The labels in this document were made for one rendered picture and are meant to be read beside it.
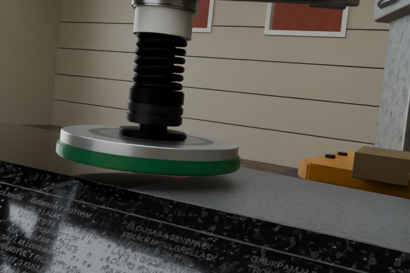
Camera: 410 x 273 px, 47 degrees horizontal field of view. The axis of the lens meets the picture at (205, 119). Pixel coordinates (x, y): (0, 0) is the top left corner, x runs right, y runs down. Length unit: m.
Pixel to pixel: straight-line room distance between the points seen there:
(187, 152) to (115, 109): 8.14
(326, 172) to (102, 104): 7.87
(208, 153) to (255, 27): 6.82
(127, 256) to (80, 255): 0.05
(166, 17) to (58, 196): 0.23
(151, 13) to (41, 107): 9.02
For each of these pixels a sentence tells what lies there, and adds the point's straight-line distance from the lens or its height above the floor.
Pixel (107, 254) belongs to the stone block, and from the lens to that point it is 0.46.
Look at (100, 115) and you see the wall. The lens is 8.85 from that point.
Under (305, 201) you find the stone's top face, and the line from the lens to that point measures 0.54.
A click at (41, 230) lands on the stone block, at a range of 0.51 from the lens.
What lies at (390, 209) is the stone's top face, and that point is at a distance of 0.57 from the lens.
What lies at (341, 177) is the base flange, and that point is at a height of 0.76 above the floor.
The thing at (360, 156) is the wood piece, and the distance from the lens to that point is 0.95.
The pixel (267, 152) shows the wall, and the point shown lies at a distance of 7.10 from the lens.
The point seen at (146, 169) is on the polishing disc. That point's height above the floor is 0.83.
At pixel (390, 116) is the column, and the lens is 1.25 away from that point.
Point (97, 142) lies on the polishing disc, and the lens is 0.50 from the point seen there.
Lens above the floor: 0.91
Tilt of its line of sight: 3 degrees down
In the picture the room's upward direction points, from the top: 6 degrees clockwise
